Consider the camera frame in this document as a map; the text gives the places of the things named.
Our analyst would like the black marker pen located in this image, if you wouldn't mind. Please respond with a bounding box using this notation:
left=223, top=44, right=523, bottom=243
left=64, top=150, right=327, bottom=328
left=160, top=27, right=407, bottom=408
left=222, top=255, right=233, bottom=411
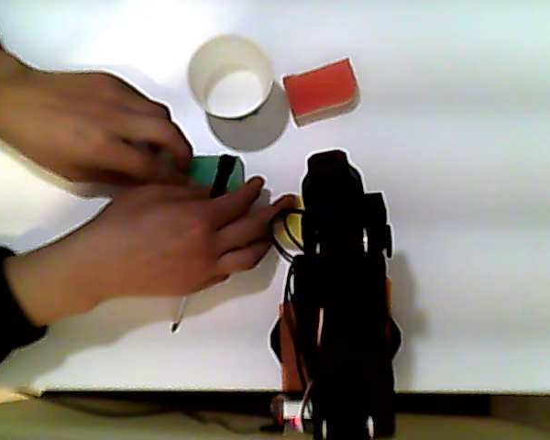
left=209, top=154, right=237, bottom=199

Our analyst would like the white paper cup green band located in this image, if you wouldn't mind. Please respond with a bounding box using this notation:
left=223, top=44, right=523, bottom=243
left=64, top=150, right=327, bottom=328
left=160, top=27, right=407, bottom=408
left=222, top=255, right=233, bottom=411
left=186, top=34, right=276, bottom=121

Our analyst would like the red sponge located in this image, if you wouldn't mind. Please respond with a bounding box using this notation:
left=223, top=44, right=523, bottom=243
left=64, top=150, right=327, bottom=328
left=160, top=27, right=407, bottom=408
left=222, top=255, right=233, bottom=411
left=281, top=57, right=361, bottom=128

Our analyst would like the yellow sponge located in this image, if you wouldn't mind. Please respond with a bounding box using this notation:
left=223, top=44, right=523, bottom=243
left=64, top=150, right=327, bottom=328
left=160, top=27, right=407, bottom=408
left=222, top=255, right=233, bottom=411
left=269, top=194, right=306, bottom=254

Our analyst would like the person's right hand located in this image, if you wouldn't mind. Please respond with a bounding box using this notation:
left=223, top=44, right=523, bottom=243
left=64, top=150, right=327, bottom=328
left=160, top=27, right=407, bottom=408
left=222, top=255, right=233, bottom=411
left=3, top=176, right=300, bottom=327

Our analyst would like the thin pen with dark tip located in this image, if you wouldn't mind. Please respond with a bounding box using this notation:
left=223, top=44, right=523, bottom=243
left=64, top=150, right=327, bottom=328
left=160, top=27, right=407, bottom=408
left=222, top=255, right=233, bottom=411
left=170, top=295, right=190, bottom=335

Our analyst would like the black power cable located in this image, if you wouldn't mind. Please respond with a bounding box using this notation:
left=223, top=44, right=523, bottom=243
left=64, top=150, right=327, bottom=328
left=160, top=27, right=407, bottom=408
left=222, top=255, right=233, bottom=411
left=45, top=394, right=281, bottom=435

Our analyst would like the green sponge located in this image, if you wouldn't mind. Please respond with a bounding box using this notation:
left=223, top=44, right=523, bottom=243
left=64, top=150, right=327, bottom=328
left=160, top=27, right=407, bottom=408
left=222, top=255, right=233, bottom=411
left=185, top=154, right=247, bottom=196

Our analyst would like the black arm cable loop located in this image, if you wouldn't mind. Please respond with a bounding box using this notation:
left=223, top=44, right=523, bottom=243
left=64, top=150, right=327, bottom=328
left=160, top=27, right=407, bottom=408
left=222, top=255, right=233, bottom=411
left=268, top=206, right=309, bottom=267

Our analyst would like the person's left hand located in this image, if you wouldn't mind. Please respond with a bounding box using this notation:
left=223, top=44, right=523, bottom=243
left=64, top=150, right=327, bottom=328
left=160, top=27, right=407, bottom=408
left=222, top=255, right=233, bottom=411
left=0, top=45, right=196, bottom=199

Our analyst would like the orange tape piece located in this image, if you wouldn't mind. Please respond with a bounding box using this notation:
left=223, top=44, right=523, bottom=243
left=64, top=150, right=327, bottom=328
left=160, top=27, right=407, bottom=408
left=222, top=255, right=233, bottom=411
left=277, top=274, right=309, bottom=396
left=383, top=274, right=396, bottom=363

